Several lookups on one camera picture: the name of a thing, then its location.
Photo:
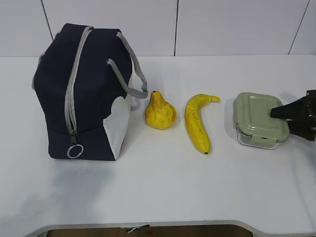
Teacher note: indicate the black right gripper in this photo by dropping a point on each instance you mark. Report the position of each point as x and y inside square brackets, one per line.
[296, 111]

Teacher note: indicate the glass container with green lid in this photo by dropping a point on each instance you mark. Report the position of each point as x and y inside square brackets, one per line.
[252, 121]

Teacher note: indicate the yellow banana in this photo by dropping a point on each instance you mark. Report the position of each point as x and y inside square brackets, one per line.
[194, 124]

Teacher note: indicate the yellow pear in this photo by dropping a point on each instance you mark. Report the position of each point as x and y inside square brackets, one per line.
[159, 114]

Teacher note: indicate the navy blue insulated lunch bag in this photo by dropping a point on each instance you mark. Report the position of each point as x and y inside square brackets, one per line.
[85, 82]

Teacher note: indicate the torn tape on table edge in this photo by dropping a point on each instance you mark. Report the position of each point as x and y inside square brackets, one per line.
[135, 228]

